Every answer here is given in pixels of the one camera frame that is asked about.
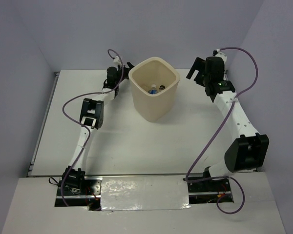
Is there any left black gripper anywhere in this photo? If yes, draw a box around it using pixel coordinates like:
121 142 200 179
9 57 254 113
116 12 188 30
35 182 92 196
115 62 144 85

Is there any orange label plastic bottle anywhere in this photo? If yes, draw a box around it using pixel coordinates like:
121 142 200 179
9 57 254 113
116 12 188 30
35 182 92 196
142 84 150 89

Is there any blue label plastic bottle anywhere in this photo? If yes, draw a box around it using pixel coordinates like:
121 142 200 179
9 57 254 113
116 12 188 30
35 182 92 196
148 84 159 95

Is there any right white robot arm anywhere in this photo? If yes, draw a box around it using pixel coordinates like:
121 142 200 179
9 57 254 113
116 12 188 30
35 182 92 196
186 56 269 191

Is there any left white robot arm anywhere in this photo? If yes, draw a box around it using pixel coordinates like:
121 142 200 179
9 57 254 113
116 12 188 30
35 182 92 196
59 62 134 195

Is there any beige plastic bin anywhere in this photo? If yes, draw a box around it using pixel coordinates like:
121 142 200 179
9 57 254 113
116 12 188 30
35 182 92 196
128 57 180 122

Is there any silver foil sheet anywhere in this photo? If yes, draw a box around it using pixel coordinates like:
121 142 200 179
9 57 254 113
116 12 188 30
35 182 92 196
101 175 190 211

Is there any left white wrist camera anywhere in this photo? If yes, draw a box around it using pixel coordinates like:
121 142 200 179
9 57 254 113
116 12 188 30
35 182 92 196
113 56 123 66

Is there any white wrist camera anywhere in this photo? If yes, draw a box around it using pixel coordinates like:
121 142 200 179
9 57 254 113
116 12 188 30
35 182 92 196
113 56 123 66
212 49 227 64

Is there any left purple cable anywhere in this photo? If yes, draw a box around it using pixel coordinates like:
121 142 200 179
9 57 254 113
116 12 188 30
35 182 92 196
62 49 125 207

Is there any purple cable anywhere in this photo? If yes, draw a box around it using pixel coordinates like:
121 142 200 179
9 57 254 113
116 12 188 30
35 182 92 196
185 46 259 215
62 49 125 207

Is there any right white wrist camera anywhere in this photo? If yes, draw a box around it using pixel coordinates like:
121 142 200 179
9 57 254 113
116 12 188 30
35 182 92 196
212 49 227 64

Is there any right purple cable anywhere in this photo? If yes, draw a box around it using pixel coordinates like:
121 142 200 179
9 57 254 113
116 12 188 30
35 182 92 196
185 46 259 215

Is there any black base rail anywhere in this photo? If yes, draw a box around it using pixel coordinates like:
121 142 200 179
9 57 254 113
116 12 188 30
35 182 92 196
55 175 233 211

